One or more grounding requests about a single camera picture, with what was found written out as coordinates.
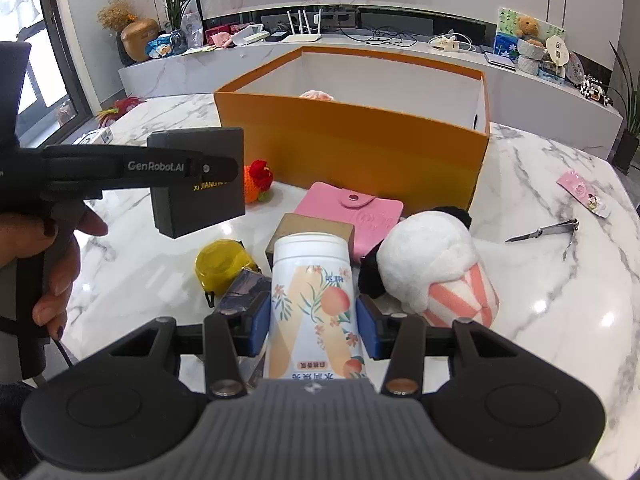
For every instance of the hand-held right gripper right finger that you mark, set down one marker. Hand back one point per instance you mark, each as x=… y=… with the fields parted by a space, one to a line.
x=366 y=327

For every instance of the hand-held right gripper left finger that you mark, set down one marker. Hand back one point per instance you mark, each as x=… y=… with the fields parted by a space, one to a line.
x=260 y=321

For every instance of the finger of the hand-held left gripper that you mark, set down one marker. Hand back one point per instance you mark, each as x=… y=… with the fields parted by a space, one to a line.
x=200 y=167

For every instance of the dark grey box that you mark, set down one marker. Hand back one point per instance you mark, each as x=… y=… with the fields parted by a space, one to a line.
x=200 y=210

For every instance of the crocheted red orange toy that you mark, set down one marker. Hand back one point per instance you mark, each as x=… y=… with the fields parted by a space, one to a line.
x=257 y=177

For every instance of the white peach print bottle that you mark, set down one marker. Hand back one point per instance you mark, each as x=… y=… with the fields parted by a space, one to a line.
x=312 y=280

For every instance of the white black plush sheep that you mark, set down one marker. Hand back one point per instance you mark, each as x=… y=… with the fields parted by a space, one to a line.
x=425 y=250

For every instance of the pink snap card holder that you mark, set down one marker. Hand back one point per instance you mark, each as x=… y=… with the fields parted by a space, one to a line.
x=372 y=220

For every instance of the large orange box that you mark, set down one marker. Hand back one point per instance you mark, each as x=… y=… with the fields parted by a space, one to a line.
x=360 y=145

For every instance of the person's left hand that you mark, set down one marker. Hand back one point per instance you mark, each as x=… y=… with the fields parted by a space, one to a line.
x=22 y=237

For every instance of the dark printed box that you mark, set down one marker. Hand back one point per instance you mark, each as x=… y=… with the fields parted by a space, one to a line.
x=245 y=287

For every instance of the white carton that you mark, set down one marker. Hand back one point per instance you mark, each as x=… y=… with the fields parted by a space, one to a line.
x=95 y=136

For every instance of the yellow plastic cup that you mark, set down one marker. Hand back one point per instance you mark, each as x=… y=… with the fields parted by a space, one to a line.
x=220 y=265

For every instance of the red feathered ornament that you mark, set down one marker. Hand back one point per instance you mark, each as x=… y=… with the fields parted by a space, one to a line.
x=120 y=107

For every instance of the small brown box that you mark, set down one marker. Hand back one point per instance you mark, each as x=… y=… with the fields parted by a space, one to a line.
x=300 y=224

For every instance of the blue snack packet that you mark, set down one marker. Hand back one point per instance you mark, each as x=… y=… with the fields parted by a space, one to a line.
x=162 y=45

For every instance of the pink gift box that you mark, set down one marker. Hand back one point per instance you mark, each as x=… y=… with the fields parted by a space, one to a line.
x=219 y=37

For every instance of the pink soft item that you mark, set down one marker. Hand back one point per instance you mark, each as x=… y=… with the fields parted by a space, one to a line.
x=316 y=95

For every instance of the brown round vase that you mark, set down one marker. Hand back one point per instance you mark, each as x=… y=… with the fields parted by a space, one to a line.
x=137 y=40

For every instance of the dried yellow flowers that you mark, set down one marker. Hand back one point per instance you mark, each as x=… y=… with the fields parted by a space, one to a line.
x=116 y=12

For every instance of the green potted plant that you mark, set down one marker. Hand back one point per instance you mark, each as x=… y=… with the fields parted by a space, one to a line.
x=175 y=7

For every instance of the white router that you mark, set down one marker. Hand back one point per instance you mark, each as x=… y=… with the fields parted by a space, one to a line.
x=302 y=35

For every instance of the metal nail clipper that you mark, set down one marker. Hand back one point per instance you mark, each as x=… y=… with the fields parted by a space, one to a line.
x=545 y=231

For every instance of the pink pin packet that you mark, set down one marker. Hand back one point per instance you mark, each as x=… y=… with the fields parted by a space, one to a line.
x=580 y=187

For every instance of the white power strip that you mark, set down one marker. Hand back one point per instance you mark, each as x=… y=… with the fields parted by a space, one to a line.
x=447 y=44

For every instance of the white marble tv cabinet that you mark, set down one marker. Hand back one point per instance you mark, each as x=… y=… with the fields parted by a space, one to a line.
x=550 y=110

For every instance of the green blue painting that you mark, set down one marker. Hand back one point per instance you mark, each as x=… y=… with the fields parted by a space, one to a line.
x=505 y=35

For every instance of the black white cow figurine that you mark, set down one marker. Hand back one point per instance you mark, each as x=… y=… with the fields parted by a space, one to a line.
x=595 y=91

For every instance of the decorative plate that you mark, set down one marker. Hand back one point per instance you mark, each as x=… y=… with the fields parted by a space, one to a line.
x=575 y=67

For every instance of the round white hand fan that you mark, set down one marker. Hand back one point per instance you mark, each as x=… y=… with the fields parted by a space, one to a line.
x=556 y=50

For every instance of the tall plant in black pot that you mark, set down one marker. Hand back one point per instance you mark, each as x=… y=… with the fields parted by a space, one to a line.
x=627 y=110

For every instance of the brown teddy bear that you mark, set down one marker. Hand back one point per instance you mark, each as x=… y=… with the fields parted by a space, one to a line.
x=529 y=27

